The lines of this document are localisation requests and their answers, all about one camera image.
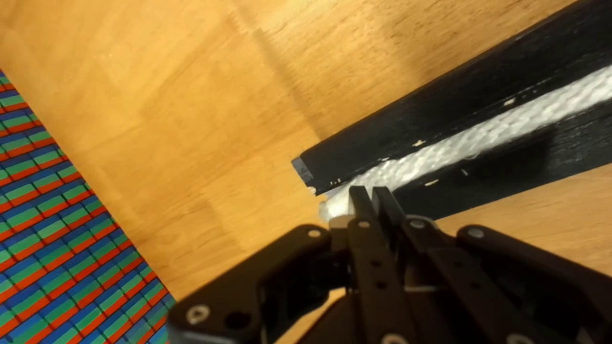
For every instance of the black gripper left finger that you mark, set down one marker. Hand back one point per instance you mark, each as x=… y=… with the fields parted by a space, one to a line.
x=268 y=288

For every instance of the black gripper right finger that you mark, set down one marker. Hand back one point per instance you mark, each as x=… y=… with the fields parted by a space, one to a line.
x=484 y=280

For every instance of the colourful patterned backdrop panel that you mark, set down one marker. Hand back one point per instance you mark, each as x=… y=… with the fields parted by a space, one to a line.
x=50 y=255

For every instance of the black grooved rail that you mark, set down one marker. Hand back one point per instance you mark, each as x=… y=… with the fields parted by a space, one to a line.
x=459 y=102

